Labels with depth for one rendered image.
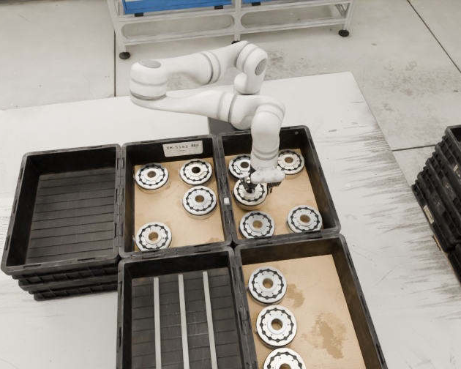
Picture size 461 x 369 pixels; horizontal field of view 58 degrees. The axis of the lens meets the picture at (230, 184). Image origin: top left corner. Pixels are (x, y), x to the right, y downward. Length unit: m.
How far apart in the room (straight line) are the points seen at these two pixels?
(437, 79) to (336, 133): 1.68
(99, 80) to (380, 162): 2.06
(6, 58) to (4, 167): 1.86
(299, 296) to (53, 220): 0.76
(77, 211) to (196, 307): 0.49
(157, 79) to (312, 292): 0.69
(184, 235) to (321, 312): 0.44
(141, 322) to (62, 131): 0.91
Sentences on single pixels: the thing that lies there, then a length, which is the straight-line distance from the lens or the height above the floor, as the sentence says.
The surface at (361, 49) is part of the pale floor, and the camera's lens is 3.36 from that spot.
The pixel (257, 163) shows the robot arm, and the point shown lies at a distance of 1.11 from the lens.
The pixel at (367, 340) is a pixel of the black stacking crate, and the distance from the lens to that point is 1.10.
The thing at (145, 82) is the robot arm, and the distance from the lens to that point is 1.04.
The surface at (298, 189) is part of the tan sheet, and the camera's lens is 1.33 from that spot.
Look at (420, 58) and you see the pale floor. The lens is 3.41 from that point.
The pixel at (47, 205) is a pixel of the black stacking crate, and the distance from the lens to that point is 1.41.
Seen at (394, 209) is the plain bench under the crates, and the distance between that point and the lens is 1.54.
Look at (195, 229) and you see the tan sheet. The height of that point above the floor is 0.83.
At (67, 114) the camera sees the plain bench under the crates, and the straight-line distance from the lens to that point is 1.84.
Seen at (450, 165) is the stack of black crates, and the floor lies 0.49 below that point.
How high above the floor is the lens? 1.91
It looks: 55 degrees down
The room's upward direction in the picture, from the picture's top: straight up
